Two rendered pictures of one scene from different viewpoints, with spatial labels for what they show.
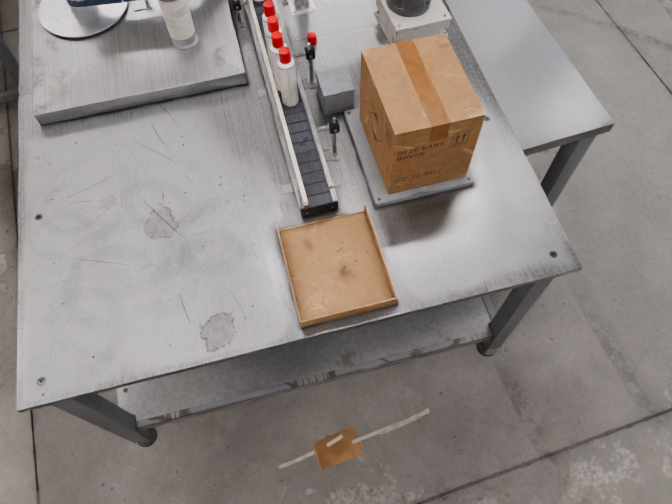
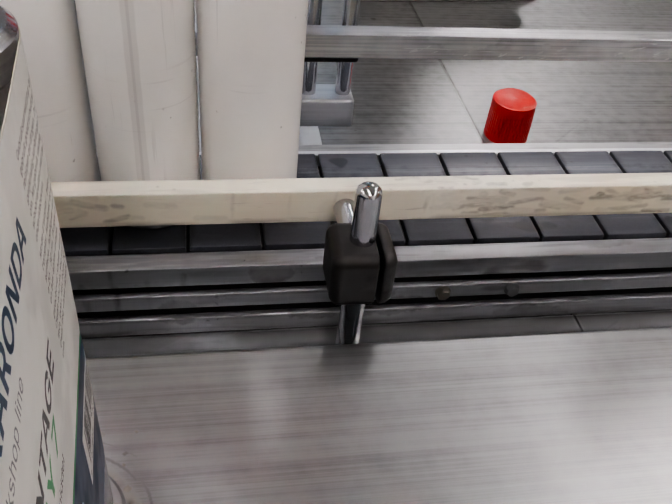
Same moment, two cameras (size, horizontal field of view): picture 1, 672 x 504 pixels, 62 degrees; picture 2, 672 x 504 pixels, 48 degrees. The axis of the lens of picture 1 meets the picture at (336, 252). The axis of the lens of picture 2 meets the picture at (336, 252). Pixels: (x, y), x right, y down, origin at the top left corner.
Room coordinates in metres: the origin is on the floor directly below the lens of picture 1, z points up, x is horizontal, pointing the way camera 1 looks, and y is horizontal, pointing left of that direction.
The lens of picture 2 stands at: (1.65, 0.57, 1.14)
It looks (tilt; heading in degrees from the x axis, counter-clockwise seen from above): 41 degrees down; 270
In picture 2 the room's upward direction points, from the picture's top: 7 degrees clockwise
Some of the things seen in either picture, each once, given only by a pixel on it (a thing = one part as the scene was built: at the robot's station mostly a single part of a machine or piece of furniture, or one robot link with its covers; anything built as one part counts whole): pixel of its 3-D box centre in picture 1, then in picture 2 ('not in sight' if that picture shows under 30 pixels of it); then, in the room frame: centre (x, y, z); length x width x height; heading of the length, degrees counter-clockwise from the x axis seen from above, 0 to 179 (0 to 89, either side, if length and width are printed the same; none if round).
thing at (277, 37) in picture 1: (280, 62); not in sight; (1.28, 0.14, 0.98); 0.05 x 0.05 x 0.20
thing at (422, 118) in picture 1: (415, 115); not in sight; (1.05, -0.24, 0.99); 0.30 x 0.24 x 0.27; 13
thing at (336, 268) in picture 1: (334, 262); not in sight; (0.67, 0.00, 0.85); 0.30 x 0.26 x 0.04; 13
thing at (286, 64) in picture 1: (287, 77); not in sight; (1.22, 0.12, 0.98); 0.05 x 0.05 x 0.20
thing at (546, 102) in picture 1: (424, 63); not in sight; (1.43, -0.33, 0.81); 0.90 x 0.90 x 0.04; 16
